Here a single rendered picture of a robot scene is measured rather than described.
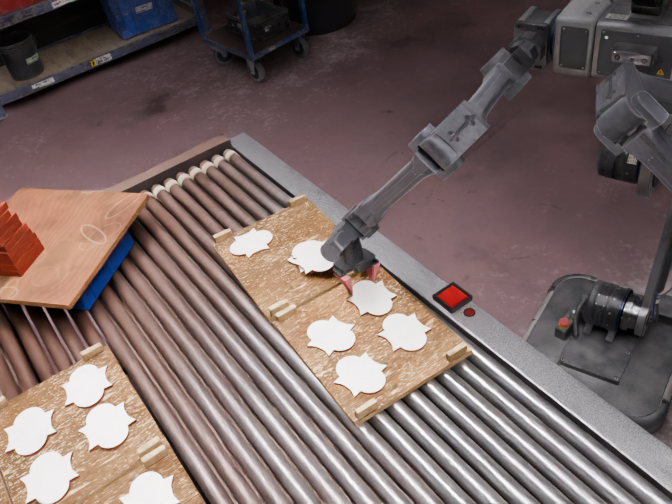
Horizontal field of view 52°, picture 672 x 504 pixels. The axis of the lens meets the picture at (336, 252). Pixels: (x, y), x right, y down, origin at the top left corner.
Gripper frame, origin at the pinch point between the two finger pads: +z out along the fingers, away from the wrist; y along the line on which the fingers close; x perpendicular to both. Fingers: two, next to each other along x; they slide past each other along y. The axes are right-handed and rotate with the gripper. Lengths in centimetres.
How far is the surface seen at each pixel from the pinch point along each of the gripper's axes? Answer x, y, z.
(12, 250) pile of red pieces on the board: 56, -77, -29
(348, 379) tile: -23.2, -19.9, 6.4
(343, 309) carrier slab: -2.4, -7.9, 2.1
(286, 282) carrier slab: 16.8, -15.0, -2.1
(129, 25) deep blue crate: 436, 55, -29
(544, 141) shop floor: 133, 191, 62
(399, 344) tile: -22.2, -3.8, 5.8
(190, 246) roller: 53, -30, -8
